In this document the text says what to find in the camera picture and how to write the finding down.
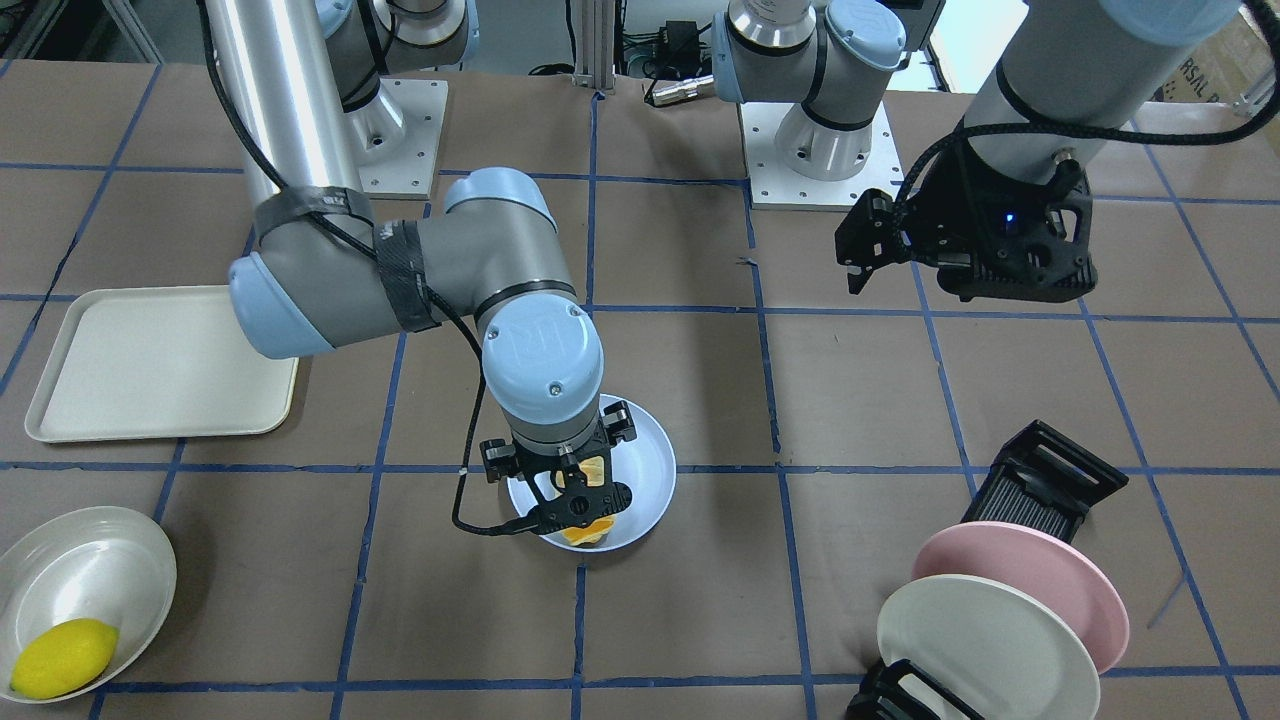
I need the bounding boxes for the cream rectangular tray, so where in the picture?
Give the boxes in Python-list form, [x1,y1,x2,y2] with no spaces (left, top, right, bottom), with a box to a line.
[24,284,300,445]

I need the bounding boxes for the black dish rack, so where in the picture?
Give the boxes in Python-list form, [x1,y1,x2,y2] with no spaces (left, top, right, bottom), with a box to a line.
[845,420,1128,719]

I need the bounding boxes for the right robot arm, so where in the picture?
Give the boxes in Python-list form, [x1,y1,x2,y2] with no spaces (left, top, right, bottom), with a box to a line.
[197,1,636,536]

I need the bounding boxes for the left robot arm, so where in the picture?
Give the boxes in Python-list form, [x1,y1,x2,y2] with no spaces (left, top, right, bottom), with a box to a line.
[710,1,1277,304]

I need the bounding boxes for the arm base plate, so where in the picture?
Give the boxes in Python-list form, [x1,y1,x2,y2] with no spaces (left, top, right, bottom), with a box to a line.
[344,79,449,201]
[739,102,904,211]

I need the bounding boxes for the yellow lemon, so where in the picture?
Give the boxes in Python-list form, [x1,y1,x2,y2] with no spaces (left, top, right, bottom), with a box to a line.
[10,618,120,701]

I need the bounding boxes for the aluminium frame post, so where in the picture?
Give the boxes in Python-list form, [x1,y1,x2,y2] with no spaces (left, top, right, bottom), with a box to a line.
[570,1,622,96]

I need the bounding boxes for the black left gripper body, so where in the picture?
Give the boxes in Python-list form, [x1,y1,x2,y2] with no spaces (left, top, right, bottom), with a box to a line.
[915,138,1098,304]

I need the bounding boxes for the cream round plate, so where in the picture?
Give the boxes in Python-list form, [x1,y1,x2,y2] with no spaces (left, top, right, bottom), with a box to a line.
[3,506,177,705]

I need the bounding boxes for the black power adapter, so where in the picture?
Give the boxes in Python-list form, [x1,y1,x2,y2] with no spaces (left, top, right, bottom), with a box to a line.
[657,20,701,61]

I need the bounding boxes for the light blue plate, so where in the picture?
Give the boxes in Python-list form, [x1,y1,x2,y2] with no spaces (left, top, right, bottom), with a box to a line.
[543,401,677,553]

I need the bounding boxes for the cream plate in rack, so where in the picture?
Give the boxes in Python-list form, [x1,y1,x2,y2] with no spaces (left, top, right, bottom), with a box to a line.
[876,574,1100,719]

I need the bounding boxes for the silver metal cylinder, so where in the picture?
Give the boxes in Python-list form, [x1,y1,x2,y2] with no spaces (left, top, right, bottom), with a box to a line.
[645,74,719,108]

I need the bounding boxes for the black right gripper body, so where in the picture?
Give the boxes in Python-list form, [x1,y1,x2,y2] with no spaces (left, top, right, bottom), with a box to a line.
[480,413,632,536]

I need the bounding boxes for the sliced bread loaf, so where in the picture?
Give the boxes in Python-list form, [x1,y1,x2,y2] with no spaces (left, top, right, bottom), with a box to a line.
[561,456,617,547]

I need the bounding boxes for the cardboard box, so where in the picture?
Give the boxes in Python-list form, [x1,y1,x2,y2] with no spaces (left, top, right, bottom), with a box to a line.
[1152,9,1275,105]

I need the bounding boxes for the pink plate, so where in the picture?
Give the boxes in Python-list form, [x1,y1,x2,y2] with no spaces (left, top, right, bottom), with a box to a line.
[911,521,1132,673]

